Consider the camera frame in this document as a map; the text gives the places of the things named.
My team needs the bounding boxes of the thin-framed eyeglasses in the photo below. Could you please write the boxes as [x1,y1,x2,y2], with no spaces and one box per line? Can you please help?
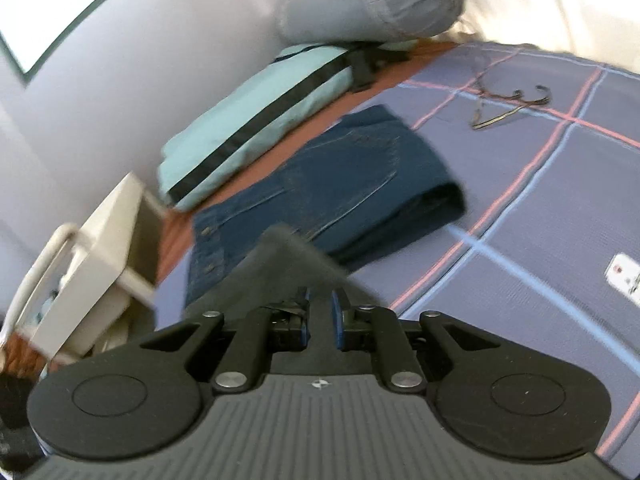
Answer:
[467,72,554,131]

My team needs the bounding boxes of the white remote control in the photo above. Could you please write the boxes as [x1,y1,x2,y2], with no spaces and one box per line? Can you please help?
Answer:
[603,252,640,307]

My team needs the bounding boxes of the cream sheer curtain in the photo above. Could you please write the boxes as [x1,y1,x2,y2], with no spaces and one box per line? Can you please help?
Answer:
[447,0,640,70]

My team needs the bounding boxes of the white bedside table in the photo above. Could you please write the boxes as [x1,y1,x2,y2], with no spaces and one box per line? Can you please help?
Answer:
[29,172,170,362]

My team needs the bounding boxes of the teal pillow with black stripe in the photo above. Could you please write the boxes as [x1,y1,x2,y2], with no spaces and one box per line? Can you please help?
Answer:
[157,43,417,213]

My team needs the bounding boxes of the dark grey pants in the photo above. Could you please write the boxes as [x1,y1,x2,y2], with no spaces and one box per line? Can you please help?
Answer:
[182,224,362,377]

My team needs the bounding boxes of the blue plaid bedsheet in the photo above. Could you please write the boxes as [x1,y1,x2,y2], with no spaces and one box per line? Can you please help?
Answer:
[165,42,640,463]

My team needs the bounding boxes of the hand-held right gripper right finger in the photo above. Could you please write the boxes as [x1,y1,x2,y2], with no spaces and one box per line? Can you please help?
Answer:
[329,290,501,395]

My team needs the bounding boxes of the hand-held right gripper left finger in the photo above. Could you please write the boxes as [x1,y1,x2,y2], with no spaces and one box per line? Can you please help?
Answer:
[139,287,314,395]

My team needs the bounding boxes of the dark blue folded jeans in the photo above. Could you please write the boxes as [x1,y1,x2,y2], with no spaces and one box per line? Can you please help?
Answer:
[184,105,469,312]

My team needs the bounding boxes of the framed wall board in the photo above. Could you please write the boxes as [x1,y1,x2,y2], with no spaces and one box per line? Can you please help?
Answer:
[0,0,137,87]

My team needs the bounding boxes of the grey bolster pillow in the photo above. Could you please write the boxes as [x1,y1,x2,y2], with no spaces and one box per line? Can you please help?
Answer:
[277,0,467,47]

